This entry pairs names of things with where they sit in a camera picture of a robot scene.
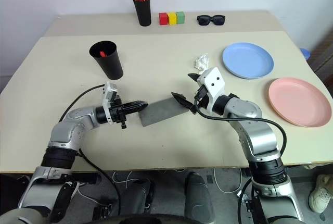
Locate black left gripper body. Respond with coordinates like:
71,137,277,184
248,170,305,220
110,98,129,130

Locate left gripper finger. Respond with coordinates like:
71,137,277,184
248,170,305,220
123,100,149,109
123,106,147,116

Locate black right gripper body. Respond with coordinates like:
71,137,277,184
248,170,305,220
194,83,210,108

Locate grey felt glasses case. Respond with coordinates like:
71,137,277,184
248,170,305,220
137,96,190,128

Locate crumpled white paper ball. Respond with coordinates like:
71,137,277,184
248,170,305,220
193,53,211,72

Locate wide black plastic cup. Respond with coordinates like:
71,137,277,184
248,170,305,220
88,40,125,81

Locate blue plastic plate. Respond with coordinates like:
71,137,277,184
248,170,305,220
222,42,275,80

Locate black sunglasses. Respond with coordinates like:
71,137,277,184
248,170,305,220
196,14,226,27

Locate yellow wooden block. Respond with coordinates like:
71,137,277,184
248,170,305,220
167,12,178,26

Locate tall black pen holder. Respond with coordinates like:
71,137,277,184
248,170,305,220
132,0,152,27

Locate dark rounded padded shape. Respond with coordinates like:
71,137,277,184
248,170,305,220
120,178,157,224
185,171,222,224

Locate pink plastic plate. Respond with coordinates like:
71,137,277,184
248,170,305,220
267,77,332,128

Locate blue round container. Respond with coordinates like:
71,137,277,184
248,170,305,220
299,47,311,60

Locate dark ribbed chair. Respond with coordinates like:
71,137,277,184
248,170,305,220
311,32,333,79

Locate silver robot torso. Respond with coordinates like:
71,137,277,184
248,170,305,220
0,207,50,224

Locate white sneaker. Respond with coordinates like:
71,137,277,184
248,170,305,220
308,173,333,214

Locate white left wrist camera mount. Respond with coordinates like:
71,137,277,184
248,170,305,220
100,81,119,125

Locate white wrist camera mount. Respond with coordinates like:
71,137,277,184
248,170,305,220
100,81,119,125
196,67,225,112

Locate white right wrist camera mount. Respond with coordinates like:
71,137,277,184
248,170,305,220
196,67,225,112

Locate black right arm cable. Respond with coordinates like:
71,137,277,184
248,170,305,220
195,96,288,157

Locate white floor cable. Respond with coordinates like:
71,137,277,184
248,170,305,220
212,167,243,194

